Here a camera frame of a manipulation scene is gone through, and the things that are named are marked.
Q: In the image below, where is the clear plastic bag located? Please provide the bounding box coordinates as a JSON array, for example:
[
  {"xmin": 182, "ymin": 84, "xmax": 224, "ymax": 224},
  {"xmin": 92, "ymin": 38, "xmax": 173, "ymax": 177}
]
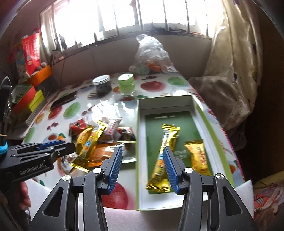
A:
[{"xmin": 129, "ymin": 34, "xmax": 178, "ymax": 75}]

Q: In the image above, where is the red snack bag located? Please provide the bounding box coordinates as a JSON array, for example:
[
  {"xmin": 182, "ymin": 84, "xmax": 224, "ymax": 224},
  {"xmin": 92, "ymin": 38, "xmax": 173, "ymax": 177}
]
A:
[{"xmin": 22, "ymin": 32, "xmax": 42, "ymax": 72}]

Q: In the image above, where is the brown red wafer packet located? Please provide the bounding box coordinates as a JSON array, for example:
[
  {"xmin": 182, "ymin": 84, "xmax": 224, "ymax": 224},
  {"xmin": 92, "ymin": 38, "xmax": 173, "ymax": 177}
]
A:
[{"xmin": 68, "ymin": 118, "xmax": 88, "ymax": 136}]

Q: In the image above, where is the silver snack packet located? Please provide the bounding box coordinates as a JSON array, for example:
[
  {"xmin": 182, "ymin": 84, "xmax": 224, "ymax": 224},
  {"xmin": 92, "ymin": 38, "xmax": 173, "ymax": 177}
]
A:
[{"xmin": 106, "ymin": 144, "xmax": 137, "ymax": 164}]

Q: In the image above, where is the long gold snack bar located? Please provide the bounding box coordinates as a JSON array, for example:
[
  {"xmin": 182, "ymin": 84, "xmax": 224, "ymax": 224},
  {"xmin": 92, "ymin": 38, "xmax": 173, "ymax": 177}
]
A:
[
  {"xmin": 71, "ymin": 120, "xmax": 108, "ymax": 173},
  {"xmin": 145, "ymin": 124, "xmax": 181, "ymax": 193}
]

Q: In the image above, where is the orange box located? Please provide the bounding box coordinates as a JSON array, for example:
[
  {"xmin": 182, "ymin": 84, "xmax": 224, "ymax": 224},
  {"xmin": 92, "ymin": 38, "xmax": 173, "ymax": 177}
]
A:
[{"xmin": 27, "ymin": 65, "xmax": 53, "ymax": 87}]

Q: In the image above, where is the white pink snack packet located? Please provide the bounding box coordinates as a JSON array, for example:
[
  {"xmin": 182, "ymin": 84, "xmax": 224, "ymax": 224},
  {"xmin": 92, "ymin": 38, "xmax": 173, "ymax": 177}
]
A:
[{"xmin": 103, "ymin": 117, "xmax": 123, "ymax": 142}]

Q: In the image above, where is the person's left hand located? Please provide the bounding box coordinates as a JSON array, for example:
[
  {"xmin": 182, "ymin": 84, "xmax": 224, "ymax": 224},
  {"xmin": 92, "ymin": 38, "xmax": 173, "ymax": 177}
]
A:
[{"xmin": 21, "ymin": 180, "xmax": 32, "ymax": 208}]

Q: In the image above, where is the black gold snack packet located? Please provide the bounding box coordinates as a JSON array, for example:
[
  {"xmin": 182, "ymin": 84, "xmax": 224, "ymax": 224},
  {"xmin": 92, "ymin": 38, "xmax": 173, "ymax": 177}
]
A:
[{"xmin": 119, "ymin": 133, "xmax": 136, "ymax": 143}]

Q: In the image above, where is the clear jar with dark contents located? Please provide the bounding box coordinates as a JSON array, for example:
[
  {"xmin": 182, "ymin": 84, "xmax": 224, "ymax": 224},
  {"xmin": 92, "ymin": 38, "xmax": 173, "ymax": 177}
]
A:
[{"xmin": 92, "ymin": 75, "xmax": 112, "ymax": 96}]

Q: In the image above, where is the white red snack packet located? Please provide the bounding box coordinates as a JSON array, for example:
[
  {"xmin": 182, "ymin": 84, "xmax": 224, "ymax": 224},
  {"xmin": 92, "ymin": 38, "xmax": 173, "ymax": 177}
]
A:
[{"xmin": 59, "ymin": 153, "xmax": 78, "ymax": 174}]

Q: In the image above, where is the window with bars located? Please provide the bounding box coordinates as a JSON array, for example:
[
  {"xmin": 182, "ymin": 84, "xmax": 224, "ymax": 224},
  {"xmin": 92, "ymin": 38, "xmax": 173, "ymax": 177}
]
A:
[{"xmin": 39, "ymin": 0, "xmax": 223, "ymax": 55}]

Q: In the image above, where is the black white striped box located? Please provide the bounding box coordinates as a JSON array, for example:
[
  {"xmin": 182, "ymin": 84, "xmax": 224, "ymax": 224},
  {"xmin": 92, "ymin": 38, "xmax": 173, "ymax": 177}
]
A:
[{"xmin": 25, "ymin": 106, "xmax": 47, "ymax": 126}]

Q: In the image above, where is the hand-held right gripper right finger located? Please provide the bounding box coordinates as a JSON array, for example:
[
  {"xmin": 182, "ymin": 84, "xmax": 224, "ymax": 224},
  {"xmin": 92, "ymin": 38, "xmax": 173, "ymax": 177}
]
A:
[{"xmin": 163, "ymin": 147, "xmax": 258, "ymax": 231}]

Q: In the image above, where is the black smartphone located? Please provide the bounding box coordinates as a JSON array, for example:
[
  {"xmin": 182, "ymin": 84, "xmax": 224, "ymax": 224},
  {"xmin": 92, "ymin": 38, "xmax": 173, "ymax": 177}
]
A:
[{"xmin": 50, "ymin": 92, "xmax": 77, "ymax": 110}]

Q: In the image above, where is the yellow green box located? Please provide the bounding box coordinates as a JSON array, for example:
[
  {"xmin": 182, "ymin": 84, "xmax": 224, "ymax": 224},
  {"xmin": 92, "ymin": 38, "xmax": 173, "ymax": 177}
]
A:
[{"xmin": 27, "ymin": 90, "xmax": 45, "ymax": 113}]

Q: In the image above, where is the cream printed curtain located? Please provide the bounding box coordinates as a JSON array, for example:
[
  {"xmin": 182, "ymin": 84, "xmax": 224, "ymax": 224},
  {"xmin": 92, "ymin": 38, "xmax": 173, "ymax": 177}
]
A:
[{"xmin": 188, "ymin": 0, "xmax": 268, "ymax": 139}]

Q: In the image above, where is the red textured box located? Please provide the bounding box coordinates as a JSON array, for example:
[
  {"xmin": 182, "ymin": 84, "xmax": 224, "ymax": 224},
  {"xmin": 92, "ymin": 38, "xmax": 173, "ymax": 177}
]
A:
[{"xmin": 11, "ymin": 84, "xmax": 37, "ymax": 114}]

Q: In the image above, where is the orange white snack packet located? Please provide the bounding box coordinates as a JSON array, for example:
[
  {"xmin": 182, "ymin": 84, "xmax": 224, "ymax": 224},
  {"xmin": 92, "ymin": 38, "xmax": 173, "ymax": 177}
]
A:
[{"xmin": 88, "ymin": 142, "xmax": 119, "ymax": 167}]

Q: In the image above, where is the black red snack packet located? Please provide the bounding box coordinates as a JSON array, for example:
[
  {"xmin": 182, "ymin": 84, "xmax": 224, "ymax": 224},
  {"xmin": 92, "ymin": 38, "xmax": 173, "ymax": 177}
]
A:
[{"xmin": 115, "ymin": 127, "xmax": 134, "ymax": 139}]

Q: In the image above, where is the white foam board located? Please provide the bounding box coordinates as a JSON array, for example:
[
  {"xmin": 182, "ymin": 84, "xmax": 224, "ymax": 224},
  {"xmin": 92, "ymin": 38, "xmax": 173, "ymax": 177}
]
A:
[{"xmin": 233, "ymin": 179, "xmax": 255, "ymax": 222}]

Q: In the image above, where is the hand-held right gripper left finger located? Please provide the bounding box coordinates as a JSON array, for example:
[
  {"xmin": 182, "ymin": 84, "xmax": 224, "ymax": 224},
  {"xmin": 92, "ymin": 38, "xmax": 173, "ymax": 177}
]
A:
[{"xmin": 28, "ymin": 146, "xmax": 124, "ymax": 231}]

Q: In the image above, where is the orange gold snack packet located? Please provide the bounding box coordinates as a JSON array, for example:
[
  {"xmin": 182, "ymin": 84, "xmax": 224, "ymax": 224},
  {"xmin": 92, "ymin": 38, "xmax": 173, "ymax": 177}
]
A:
[
  {"xmin": 184, "ymin": 139, "xmax": 212, "ymax": 176},
  {"xmin": 76, "ymin": 127, "xmax": 95, "ymax": 155}
]

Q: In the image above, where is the black cable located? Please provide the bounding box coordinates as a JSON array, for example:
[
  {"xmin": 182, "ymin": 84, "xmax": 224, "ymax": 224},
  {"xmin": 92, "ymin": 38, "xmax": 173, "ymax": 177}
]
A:
[{"xmin": 59, "ymin": 57, "xmax": 67, "ymax": 86}]

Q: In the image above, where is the green cup with lid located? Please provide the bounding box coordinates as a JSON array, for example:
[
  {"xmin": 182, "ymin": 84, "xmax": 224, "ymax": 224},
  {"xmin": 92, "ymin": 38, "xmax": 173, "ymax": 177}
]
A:
[{"xmin": 117, "ymin": 73, "xmax": 135, "ymax": 96}]

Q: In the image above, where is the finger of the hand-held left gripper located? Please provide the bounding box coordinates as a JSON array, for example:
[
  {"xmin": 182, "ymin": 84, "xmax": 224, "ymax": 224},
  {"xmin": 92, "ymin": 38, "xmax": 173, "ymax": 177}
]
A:
[
  {"xmin": 8, "ymin": 139, "xmax": 67, "ymax": 152},
  {"xmin": 11, "ymin": 142, "xmax": 76, "ymax": 170}
]

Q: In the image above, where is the colourful printed blanket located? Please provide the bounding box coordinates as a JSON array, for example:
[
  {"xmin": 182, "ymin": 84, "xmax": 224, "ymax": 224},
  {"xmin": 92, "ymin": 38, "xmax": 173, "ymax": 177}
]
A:
[{"xmin": 253, "ymin": 175, "xmax": 284, "ymax": 225}]

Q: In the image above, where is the white green cardboard box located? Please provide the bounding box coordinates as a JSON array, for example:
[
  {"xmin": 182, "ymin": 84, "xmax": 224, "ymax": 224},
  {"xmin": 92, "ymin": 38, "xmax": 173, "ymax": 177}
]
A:
[{"xmin": 136, "ymin": 94, "xmax": 236, "ymax": 211}]

